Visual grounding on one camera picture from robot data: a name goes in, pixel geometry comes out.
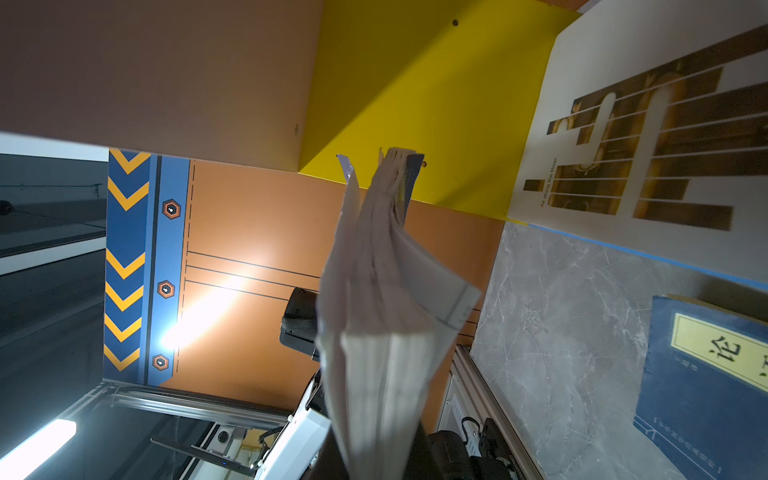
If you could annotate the yellow pink blue bookshelf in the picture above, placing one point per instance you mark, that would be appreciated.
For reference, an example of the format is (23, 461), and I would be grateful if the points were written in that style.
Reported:
(289, 85)

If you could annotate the dark blue book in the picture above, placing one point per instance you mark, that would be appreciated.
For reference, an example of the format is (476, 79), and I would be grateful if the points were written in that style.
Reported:
(703, 398)

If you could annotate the white book with dark bars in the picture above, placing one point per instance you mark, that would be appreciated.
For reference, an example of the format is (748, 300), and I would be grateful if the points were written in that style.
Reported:
(650, 135)

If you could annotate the aluminium front rail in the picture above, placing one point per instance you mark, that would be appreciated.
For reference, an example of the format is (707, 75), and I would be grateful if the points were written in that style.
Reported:
(474, 440)

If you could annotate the purple blue book yellow label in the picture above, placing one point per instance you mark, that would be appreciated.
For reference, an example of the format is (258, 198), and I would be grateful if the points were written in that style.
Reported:
(388, 314)

